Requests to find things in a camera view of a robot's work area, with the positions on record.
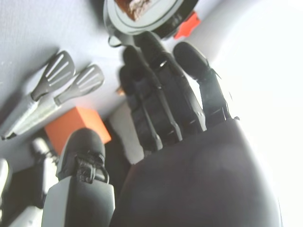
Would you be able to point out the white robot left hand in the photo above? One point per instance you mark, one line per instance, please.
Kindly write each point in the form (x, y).
(189, 184)

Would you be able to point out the brown meat chunk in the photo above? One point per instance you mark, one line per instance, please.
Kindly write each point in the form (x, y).
(132, 9)

